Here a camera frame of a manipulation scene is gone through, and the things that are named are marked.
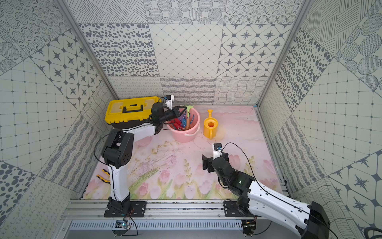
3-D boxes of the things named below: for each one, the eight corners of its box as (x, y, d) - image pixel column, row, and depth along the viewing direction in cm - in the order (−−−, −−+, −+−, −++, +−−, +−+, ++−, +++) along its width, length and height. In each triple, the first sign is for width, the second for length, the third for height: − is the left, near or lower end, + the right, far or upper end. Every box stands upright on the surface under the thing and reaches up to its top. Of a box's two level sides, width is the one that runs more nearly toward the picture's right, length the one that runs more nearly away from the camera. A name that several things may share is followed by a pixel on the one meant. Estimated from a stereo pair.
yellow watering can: (204, 142, 101) (204, 132, 92) (203, 119, 114) (203, 108, 104) (217, 142, 101) (219, 132, 92) (214, 119, 114) (216, 108, 104)
